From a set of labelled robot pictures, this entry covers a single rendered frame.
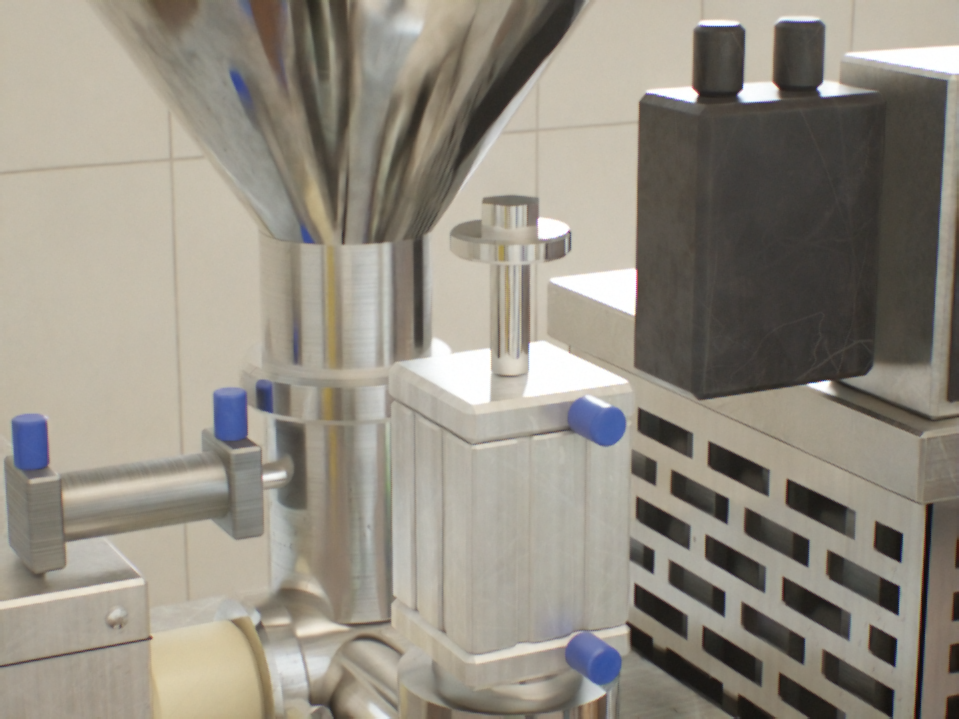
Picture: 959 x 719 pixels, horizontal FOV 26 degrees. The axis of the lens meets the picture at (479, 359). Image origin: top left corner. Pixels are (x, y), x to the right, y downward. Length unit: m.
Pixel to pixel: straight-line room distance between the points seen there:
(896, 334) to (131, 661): 0.26
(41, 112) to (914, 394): 1.43
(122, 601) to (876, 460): 0.25
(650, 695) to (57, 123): 1.31
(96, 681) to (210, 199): 1.50
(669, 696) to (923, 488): 0.18
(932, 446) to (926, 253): 0.06
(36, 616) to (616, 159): 1.73
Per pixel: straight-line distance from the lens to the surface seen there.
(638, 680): 0.82
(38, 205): 2.03
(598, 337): 0.83
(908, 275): 0.68
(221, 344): 2.12
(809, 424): 0.71
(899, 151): 0.68
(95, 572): 0.61
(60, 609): 0.60
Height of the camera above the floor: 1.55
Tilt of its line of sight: 15 degrees down
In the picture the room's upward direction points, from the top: straight up
